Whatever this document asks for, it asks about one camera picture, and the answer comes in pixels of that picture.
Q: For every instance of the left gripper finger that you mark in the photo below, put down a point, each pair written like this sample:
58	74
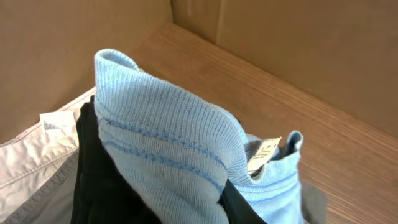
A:
237	208

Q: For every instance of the light blue printed t-shirt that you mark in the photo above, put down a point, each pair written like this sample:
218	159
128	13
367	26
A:
178	151

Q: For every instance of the black folded garment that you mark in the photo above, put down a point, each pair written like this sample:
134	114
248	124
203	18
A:
101	195

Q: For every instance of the grey folded garment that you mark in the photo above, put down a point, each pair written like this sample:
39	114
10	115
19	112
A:
53	202

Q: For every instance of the white folded garment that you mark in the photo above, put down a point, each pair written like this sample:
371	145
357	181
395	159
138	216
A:
32	157

